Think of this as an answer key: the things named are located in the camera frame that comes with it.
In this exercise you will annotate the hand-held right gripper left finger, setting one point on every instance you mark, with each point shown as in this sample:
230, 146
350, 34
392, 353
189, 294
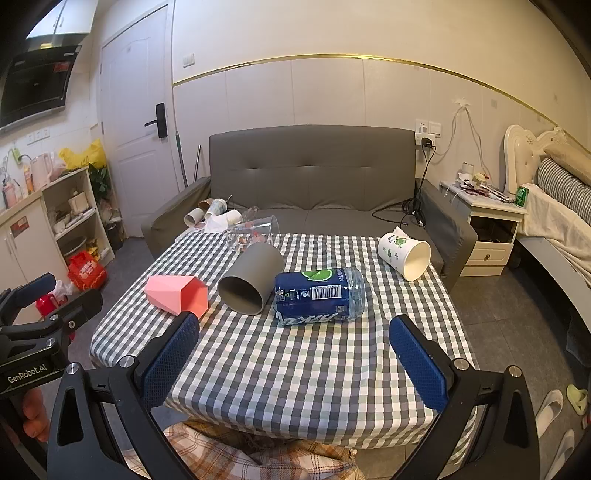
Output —
170, 361

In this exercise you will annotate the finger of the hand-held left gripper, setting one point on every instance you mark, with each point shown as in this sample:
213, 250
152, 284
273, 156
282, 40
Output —
78, 304
39, 286

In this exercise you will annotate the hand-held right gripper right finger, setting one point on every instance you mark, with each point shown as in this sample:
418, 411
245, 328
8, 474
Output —
419, 364

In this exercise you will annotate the pink angular cup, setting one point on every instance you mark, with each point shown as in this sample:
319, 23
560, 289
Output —
178, 295

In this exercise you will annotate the white green print paper cup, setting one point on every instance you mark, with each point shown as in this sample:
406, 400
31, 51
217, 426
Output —
402, 251

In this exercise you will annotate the grey cup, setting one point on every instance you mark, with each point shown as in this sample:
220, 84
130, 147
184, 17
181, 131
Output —
251, 277

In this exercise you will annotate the plain white paper cup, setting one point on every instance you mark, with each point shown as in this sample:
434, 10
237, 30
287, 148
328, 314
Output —
195, 217
233, 218

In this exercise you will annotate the clear plastic cup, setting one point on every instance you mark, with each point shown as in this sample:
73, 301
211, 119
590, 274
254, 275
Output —
251, 233

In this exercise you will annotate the brown paper cup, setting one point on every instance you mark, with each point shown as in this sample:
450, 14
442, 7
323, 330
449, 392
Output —
206, 204

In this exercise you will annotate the person's left hand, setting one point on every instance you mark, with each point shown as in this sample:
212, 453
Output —
34, 417

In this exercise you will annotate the red container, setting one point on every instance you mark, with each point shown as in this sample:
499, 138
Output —
46, 307

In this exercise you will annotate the red shopping bag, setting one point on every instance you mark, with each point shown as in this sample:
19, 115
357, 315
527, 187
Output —
87, 272

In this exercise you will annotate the white kitchen cabinet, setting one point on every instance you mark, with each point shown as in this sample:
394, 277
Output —
23, 249

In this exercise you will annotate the open shelf cabinet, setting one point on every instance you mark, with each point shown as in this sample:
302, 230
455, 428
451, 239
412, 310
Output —
92, 221

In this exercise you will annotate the pink kettle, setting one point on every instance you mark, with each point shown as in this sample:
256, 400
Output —
41, 171

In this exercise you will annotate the grey checked tablecloth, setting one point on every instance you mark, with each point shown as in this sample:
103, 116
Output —
286, 374

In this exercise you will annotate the green potted plant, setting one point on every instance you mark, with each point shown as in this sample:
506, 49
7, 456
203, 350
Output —
100, 182

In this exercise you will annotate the blue label plastic bottle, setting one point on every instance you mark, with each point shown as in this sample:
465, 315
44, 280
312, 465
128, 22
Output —
314, 295

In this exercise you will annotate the white door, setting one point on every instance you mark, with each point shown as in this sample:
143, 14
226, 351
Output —
134, 184

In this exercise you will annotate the white slipper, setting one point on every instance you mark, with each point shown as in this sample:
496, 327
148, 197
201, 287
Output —
549, 410
561, 454

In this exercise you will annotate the yellow plastic bag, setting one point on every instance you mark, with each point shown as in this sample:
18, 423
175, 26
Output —
85, 156

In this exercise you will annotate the crumpled white tissue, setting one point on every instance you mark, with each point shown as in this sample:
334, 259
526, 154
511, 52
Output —
216, 225

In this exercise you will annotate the pale green slipper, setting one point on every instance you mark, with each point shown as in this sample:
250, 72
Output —
577, 399

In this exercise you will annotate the cream nightstand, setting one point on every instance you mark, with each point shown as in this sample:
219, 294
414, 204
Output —
491, 217

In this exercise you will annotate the cream blanket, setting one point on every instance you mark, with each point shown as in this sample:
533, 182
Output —
554, 221

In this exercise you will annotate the green drink can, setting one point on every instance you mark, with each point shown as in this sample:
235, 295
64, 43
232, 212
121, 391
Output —
522, 196

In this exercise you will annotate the black range hood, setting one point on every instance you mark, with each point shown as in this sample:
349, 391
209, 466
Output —
34, 87

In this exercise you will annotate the black charger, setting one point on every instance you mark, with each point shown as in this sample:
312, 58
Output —
427, 143

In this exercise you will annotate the grey sofa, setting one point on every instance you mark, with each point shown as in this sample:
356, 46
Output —
314, 161

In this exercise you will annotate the checked pillow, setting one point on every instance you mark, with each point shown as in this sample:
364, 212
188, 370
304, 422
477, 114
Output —
565, 187

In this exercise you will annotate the cream bed headboard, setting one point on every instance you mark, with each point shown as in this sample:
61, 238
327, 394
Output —
519, 157

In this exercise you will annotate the beige pillow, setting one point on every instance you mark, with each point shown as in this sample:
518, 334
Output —
570, 161

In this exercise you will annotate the grey bed frame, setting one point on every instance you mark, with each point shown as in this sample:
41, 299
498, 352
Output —
554, 277

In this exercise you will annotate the wall power socket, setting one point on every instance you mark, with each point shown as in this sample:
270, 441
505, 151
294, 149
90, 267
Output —
428, 127

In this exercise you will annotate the white light switch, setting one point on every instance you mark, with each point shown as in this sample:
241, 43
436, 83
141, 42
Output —
188, 60

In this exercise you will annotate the white wall cupboard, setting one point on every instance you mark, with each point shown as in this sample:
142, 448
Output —
69, 16

